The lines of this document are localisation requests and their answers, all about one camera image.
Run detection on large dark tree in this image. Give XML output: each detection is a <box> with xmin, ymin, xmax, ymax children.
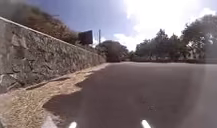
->
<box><xmin>95</xmin><ymin>40</ymin><xmax>130</xmax><ymax>63</ymax></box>

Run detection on pole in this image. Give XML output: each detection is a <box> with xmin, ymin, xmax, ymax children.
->
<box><xmin>98</xmin><ymin>28</ymin><xmax>102</xmax><ymax>45</ymax></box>

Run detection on dark sign board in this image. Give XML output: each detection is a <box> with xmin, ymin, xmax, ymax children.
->
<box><xmin>78</xmin><ymin>30</ymin><xmax>94</xmax><ymax>46</ymax></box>

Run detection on dark grey asphalt road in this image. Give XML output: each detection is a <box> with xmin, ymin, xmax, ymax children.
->
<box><xmin>42</xmin><ymin>61</ymin><xmax>217</xmax><ymax>128</ymax></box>

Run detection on robot's own part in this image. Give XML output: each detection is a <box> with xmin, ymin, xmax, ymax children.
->
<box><xmin>140</xmin><ymin>119</ymin><xmax>152</xmax><ymax>128</ymax></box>
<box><xmin>68</xmin><ymin>121</ymin><xmax>78</xmax><ymax>128</ymax></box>

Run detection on row of trees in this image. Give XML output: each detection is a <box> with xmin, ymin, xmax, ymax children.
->
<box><xmin>129</xmin><ymin>13</ymin><xmax>217</xmax><ymax>63</ymax></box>

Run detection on strip of dry leaves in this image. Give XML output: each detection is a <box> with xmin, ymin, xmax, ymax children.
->
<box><xmin>0</xmin><ymin>62</ymin><xmax>110</xmax><ymax>128</ymax></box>

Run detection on low dark kerb wall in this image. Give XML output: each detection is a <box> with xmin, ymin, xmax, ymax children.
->
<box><xmin>129</xmin><ymin>57</ymin><xmax>217</xmax><ymax>65</ymax></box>

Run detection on grey stone wall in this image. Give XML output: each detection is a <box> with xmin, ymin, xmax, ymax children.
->
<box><xmin>0</xmin><ymin>15</ymin><xmax>107</xmax><ymax>96</ymax></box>

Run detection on bushes above stone wall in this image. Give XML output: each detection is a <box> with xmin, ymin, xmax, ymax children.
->
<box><xmin>0</xmin><ymin>1</ymin><xmax>97</xmax><ymax>51</ymax></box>

